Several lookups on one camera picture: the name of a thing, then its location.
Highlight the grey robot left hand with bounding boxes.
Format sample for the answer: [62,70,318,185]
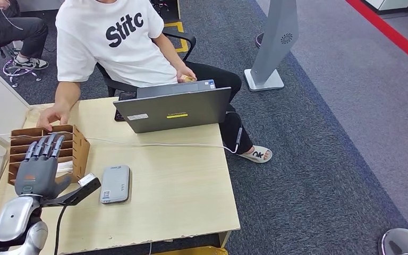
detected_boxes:
[14,133,73,200]

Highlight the person's right hand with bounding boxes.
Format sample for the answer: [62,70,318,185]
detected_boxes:
[37,103,72,133]

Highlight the person's left hand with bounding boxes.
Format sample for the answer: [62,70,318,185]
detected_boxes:
[176,65,198,84]

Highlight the white room key cards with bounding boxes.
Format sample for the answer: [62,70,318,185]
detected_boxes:
[56,161,74,175]

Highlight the person in white shirt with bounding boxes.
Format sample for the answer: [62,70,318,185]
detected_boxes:
[37,0,273,164]

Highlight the person in dark clothes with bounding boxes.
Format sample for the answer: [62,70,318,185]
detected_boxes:
[0,0,50,70]

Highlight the black office chair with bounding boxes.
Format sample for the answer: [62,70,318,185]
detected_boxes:
[95,27,197,98]

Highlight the grey laptop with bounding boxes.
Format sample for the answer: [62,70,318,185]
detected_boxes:
[113,79,232,134]

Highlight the black and white sneaker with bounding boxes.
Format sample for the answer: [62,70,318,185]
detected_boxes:
[13,57,49,70]

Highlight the metal chair base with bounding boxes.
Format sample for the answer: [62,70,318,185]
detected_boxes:
[2,59,43,89]

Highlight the grey kiosk stand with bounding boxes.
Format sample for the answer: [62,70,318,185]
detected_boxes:
[243,0,300,92]

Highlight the white slipper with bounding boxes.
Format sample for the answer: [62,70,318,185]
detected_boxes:
[238,145,273,164]

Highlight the yellow object under desk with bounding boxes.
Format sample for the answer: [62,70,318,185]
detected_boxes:
[152,246,228,255]

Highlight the white cabinet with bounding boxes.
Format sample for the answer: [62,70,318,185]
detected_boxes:
[360,0,408,15]

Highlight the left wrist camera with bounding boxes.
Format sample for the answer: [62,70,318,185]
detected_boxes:
[40,172,102,208]

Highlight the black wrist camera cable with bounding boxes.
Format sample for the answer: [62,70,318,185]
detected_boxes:
[53,205,68,255]

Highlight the long white cable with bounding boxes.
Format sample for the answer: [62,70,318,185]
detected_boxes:
[0,126,243,155]

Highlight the thin white earphone cable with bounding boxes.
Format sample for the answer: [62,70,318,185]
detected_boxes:
[0,8,24,31]

